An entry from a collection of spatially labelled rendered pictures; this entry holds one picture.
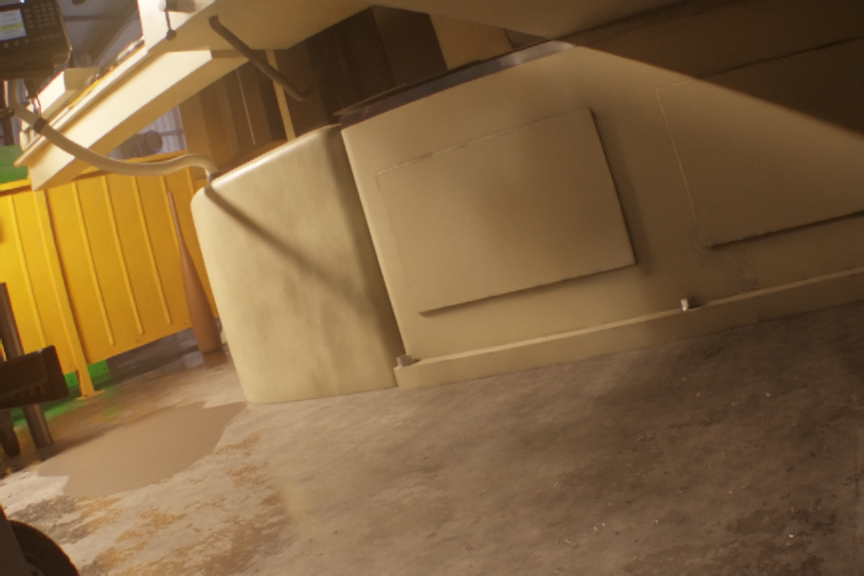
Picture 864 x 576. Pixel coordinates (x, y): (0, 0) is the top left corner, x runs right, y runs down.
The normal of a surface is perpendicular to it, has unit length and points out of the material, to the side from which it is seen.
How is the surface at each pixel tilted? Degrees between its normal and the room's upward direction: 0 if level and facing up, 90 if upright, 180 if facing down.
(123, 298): 90
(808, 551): 0
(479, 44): 90
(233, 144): 90
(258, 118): 90
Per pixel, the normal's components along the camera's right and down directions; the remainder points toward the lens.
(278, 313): -0.52, 0.23
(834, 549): -0.29, -0.95
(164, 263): 0.80, -0.19
